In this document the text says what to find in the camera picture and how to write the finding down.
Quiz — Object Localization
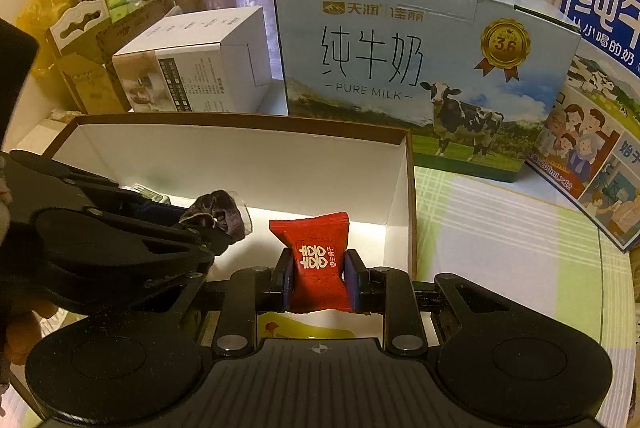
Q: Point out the small green boxes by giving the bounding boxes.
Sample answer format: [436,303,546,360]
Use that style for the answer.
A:
[105,0,157,24]

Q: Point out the dark blue milk carton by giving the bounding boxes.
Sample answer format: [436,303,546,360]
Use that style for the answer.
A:
[524,0,640,255]

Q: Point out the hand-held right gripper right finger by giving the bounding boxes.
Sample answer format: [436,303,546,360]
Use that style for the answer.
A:
[345,249,507,356]

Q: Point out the yellow chestnut snack packet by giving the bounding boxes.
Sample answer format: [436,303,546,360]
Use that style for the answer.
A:
[257,313,387,342]

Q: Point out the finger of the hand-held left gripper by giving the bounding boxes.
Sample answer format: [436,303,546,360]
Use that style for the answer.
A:
[7,151,189,225]
[144,227,232,259]

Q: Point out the person's left hand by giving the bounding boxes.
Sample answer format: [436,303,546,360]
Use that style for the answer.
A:
[6,302,59,365]

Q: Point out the white printed box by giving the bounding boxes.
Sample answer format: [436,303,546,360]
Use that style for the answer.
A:
[112,5,274,114]

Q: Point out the light blue milk carton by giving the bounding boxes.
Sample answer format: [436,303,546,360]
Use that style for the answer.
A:
[272,0,582,185]

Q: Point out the yellow plastic bag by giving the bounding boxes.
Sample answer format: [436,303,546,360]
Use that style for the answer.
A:
[14,0,79,79]

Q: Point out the dark dried fruit packet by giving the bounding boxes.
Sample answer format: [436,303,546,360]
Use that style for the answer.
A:
[180,189,254,255]

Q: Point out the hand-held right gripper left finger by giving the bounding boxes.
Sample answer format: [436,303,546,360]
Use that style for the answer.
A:
[162,250,296,357]

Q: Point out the red candy packet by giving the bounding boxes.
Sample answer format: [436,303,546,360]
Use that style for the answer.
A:
[269,212,351,315]

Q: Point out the checked tablecloth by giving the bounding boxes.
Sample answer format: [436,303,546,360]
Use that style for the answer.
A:
[412,165,638,359]

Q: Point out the brown cardboard hang-tab box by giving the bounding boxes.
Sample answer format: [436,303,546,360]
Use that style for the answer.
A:
[46,0,174,115]

